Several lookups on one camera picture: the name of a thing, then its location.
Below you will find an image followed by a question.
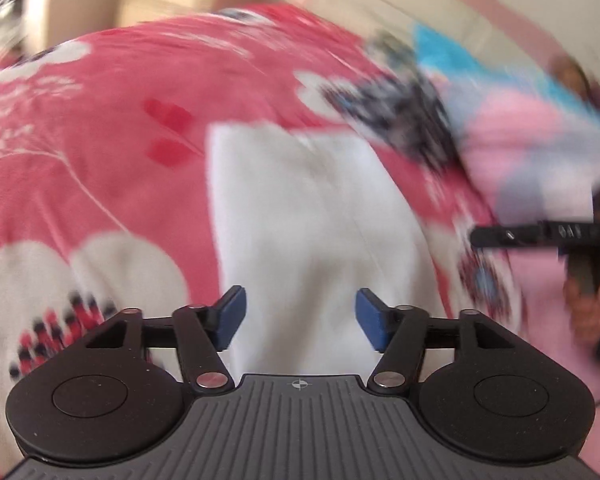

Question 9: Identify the white button shirt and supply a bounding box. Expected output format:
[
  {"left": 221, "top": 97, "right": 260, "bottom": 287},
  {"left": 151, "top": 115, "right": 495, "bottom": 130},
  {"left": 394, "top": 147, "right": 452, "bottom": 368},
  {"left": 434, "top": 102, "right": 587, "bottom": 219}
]
[{"left": 207, "top": 122, "right": 444, "bottom": 377}]

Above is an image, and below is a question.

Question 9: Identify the right hand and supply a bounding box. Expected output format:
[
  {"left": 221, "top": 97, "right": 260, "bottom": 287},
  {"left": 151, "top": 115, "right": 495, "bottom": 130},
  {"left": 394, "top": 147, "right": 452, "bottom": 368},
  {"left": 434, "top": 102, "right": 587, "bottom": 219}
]
[{"left": 564, "top": 278, "right": 600, "bottom": 347}]

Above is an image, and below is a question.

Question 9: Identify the pastel patchwork quilt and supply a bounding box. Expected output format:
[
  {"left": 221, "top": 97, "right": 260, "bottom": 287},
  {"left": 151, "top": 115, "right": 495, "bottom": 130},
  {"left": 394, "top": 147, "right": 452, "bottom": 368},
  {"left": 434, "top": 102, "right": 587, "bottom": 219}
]
[{"left": 414, "top": 25, "right": 600, "bottom": 473}]

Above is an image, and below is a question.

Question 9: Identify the red floral bed blanket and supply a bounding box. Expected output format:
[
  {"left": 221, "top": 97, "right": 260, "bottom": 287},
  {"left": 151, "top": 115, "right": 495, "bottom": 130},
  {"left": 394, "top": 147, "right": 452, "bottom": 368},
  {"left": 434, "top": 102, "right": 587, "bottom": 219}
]
[{"left": 0, "top": 6, "right": 524, "bottom": 477}]

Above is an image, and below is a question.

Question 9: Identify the person lying in bed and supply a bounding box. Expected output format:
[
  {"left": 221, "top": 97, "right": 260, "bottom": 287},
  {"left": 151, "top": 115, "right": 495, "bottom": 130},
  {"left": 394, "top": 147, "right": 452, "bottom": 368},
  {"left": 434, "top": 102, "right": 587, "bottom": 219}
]
[{"left": 548, "top": 55, "right": 600, "bottom": 108}]

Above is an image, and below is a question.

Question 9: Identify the plaid checkered shirt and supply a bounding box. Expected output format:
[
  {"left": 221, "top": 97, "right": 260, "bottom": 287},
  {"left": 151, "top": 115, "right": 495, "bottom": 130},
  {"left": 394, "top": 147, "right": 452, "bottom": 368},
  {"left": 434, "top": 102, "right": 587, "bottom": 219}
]
[{"left": 321, "top": 32, "right": 460, "bottom": 172}]

